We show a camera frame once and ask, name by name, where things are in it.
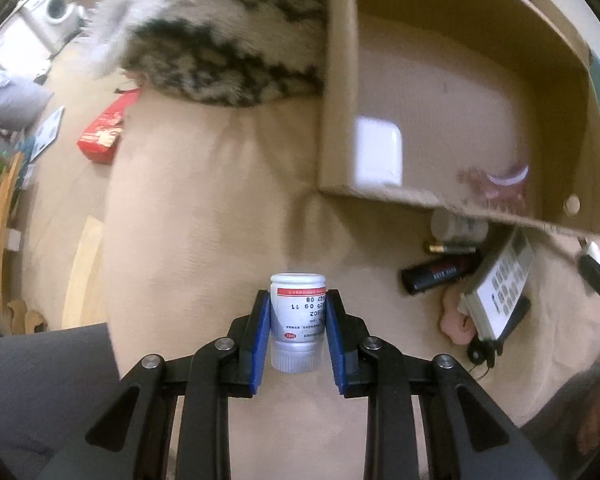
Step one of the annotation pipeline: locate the white air conditioner remote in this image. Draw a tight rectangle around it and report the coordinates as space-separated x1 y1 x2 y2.
460 228 534 341

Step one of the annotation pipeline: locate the black cylindrical tube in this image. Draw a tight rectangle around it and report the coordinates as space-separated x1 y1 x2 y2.
399 252 483 296

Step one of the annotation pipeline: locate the white red-label pill bottle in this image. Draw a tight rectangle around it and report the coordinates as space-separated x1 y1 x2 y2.
270 273 327 374

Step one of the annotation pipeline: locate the white blue-label pill bottle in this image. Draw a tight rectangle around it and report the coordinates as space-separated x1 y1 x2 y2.
430 209 489 245

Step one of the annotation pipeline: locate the gold black AA battery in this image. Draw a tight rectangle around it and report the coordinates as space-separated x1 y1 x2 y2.
424 242 478 255

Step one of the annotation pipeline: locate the brown cardboard box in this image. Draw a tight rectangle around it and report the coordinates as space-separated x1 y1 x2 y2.
318 0 600 236

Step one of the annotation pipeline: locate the red snack bag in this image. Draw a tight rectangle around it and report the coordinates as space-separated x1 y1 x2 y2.
76 88 140 166

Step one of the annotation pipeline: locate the black beige shaggy rug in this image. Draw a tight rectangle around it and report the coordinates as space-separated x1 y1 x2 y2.
83 0 328 107

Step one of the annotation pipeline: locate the white washing machine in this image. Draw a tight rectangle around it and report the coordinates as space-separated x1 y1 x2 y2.
22 0 83 51

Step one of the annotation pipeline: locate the black flashlight with strap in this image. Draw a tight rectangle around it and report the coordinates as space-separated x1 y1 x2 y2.
465 294 532 380

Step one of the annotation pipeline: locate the wooden chair frame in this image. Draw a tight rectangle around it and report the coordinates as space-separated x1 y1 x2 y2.
0 152 46 335

